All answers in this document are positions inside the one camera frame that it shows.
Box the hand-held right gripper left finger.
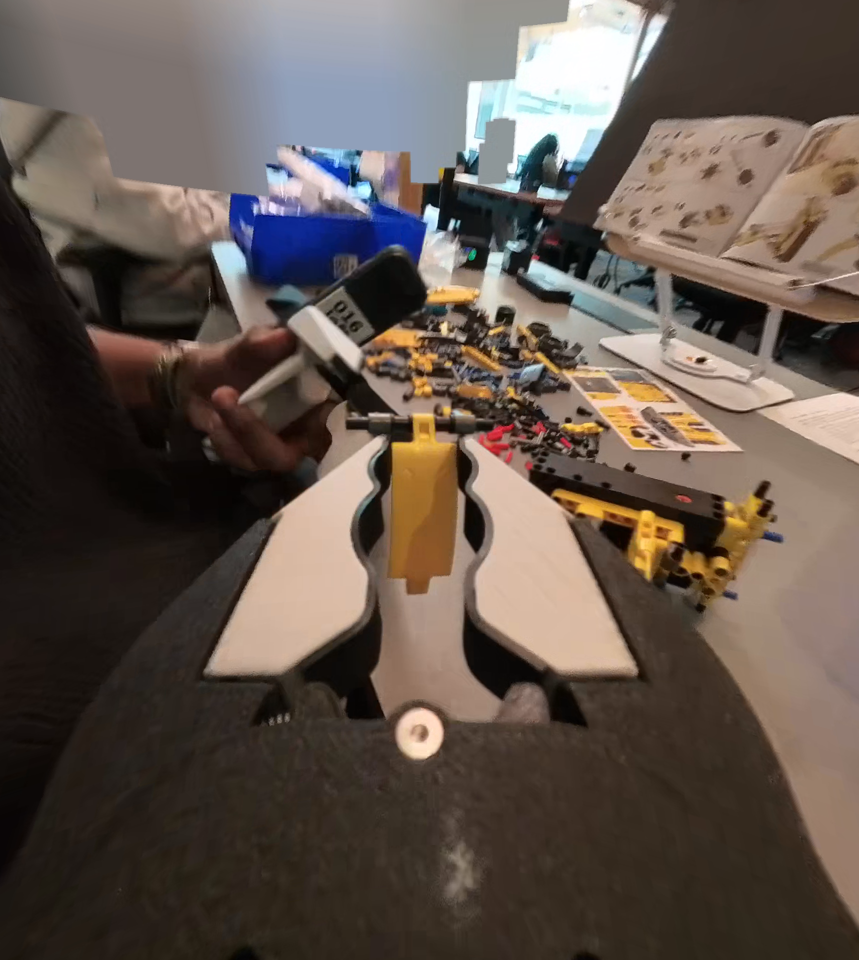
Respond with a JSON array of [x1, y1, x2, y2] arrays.
[[203, 435, 393, 684]]

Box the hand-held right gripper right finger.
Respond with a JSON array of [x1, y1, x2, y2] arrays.
[[458, 435, 639, 684]]

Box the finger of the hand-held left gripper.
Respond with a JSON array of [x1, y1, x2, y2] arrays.
[[323, 330, 402, 419]]

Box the yellow black toy brick model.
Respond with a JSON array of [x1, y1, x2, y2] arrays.
[[528, 463, 779, 612]]

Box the yellow brick panel with axle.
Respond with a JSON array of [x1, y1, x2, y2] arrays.
[[345, 411, 492, 597]]

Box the person's left hand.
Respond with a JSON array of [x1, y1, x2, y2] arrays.
[[188, 326, 335, 475]]

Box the clear plastic bag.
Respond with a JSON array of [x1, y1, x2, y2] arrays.
[[418, 228, 464, 279]]

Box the blue plastic bin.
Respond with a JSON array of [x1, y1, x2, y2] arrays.
[[229, 193, 428, 286]]

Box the pile of small brick pieces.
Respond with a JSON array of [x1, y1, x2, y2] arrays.
[[365, 285, 611, 460]]

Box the black flat box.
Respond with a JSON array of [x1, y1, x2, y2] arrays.
[[515, 270, 575, 305]]

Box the grey wristwatch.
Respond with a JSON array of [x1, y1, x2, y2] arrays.
[[150, 341, 202, 412]]

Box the yellow printed leaflet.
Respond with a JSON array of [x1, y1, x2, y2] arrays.
[[564, 365, 744, 453]]

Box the open instruction booklet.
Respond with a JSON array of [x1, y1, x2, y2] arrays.
[[594, 114, 859, 312]]

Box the printed paper sheets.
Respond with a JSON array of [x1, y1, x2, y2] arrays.
[[759, 391, 859, 489]]

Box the dark desk cable flap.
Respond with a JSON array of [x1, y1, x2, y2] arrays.
[[570, 288, 657, 336]]

